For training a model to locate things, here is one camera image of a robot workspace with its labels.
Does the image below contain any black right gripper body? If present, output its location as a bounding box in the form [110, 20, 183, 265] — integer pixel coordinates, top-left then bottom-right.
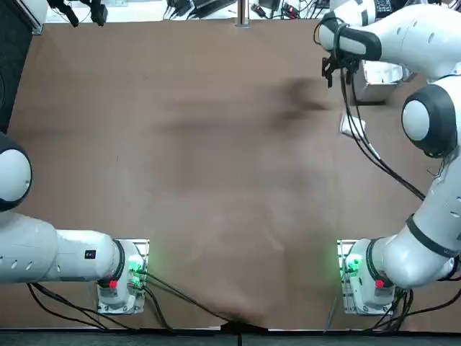
[329, 49, 357, 69]

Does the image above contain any clear bandage packet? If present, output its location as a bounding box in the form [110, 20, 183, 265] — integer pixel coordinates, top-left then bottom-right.
[365, 61, 401, 84]

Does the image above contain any silver aluminium medical kit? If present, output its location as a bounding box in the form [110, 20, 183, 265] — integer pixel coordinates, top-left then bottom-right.
[359, 59, 416, 106]

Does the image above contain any white plastic medicine box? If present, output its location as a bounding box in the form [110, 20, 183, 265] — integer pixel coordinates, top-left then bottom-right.
[339, 112, 367, 140]

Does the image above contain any large labelled black power adapter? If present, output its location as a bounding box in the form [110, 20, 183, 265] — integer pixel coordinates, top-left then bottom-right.
[374, 0, 394, 16]

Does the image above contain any small black power adapter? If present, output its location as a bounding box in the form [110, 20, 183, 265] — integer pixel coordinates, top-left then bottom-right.
[164, 0, 192, 19]

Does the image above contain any grey power adapter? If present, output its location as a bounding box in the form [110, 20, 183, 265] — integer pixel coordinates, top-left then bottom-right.
[192, 0, 237, 12]

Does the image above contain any aluminium camera post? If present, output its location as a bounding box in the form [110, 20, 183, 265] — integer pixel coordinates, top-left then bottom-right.
[234, 0, 251, 29]
[20, 0, 48, 36]

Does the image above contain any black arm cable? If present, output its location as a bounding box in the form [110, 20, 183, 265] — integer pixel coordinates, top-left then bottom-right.
[314, 14, 426, 201]
[345, 53, 426, 198]

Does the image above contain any black base cable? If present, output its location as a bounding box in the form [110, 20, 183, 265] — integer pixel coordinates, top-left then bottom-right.
[359, 277, 461, 332]
[27, 283, 141, 332]
[142, 272, 238, 324]

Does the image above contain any black table edge cable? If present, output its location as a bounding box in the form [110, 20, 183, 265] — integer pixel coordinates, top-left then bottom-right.
[219, 320, 269, 346]

